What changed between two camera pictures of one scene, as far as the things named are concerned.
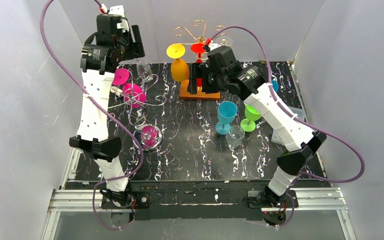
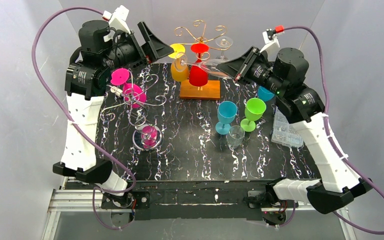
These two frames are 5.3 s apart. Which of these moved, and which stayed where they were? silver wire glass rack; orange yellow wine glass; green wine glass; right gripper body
Moved: right gripper body
Stayed: silver wire glass rack; orange yellow wine glass; green wine glass
